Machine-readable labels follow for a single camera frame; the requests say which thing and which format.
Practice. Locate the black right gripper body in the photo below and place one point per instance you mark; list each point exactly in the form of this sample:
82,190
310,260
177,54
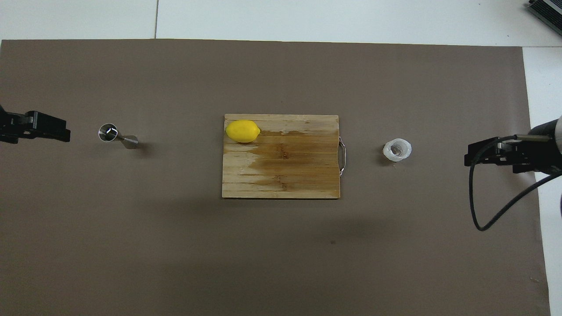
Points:
527,158

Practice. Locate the brown paper table mat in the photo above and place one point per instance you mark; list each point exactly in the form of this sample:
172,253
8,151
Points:
175,241

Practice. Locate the small clear plastic cup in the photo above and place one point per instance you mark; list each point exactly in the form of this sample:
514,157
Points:
397,149

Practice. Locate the yellow lemon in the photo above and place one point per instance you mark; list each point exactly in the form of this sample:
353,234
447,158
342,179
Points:
242,131

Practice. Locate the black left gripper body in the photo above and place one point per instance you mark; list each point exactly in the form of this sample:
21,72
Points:
11,127

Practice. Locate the steel double jigger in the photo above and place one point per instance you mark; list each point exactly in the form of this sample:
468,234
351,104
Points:
108,132

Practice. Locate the grey ribbed device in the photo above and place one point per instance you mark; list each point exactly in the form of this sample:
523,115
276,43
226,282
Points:
546,13

